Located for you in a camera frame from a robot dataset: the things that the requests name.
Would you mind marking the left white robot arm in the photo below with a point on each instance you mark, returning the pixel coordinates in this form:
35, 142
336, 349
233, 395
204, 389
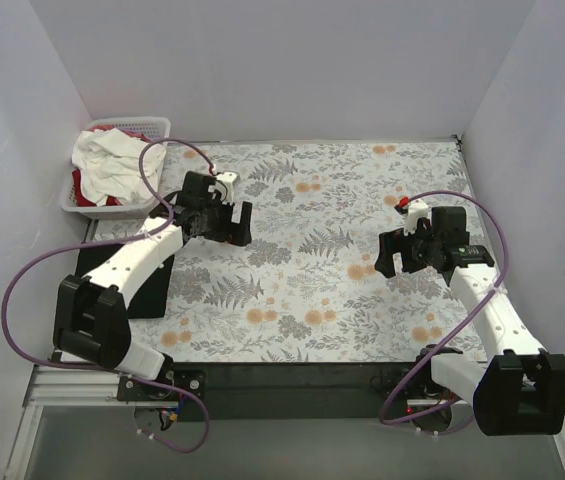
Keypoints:
91, 319

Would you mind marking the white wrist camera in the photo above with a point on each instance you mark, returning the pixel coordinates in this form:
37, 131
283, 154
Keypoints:
413, 211
225, 185

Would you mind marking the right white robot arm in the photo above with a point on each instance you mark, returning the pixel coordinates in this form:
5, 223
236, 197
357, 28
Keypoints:
521, 391

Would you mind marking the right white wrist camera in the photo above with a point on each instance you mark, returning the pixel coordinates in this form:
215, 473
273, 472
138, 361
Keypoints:
413, 211

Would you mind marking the white plastic laundry basket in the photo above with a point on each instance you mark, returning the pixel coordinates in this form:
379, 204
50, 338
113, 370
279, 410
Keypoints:
104, 182

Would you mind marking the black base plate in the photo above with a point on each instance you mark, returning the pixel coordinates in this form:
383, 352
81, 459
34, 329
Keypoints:
282, 391

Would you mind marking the folded black t shirt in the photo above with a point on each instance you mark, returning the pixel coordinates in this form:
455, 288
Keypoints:
150, 300

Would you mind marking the aluminium frame rail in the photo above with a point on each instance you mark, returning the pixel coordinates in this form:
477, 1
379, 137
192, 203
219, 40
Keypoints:
71, 388

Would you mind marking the floral patterned table mat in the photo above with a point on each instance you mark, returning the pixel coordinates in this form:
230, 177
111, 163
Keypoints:
305, 288

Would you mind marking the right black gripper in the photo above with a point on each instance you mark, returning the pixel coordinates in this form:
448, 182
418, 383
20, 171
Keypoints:
397, 252

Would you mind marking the white t shirt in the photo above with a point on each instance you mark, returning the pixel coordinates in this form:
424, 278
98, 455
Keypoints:
112, 160

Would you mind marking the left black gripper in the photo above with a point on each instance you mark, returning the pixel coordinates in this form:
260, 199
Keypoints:
235, 223

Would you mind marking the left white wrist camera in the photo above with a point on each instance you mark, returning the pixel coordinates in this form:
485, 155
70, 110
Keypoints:
225, 185

